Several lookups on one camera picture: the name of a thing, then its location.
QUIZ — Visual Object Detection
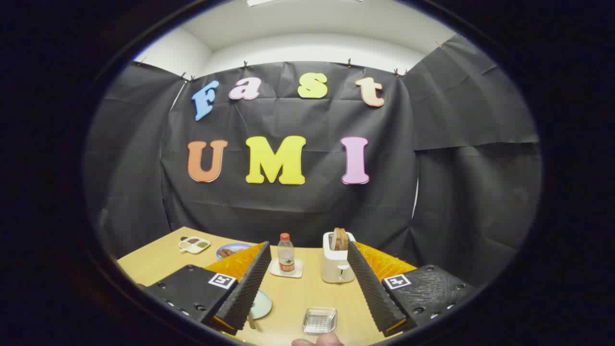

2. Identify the black backdrop cloth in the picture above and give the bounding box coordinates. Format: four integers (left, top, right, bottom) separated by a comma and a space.
83, 34, 542, 289

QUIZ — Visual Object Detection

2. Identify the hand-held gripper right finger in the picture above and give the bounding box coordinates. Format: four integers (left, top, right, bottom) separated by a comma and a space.
347, 240, 481, 337

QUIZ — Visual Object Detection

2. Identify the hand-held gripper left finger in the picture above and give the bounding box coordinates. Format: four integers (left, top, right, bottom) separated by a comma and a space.
137, 241, 272, 336

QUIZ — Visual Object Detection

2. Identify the light green plate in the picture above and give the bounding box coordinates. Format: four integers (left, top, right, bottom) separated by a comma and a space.
247, 289, 273, 320

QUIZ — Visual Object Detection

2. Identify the white square coaster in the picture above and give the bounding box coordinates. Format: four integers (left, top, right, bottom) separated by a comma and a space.
268, 259, 304, 279

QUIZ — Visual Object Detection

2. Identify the white divided sauce dish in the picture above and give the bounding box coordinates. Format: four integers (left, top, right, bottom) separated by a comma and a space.
178, 236, 211, 254

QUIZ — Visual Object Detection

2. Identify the blue plate with food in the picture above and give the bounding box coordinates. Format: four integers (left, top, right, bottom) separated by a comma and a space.
216, 243, 252, 260

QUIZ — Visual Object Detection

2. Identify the clear water bottle red cap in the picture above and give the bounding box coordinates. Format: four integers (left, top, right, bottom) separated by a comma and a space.
277, 233, 295, 276

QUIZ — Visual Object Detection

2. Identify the white toaster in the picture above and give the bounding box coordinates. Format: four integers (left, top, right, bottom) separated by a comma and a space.
321, 231, 357, 284

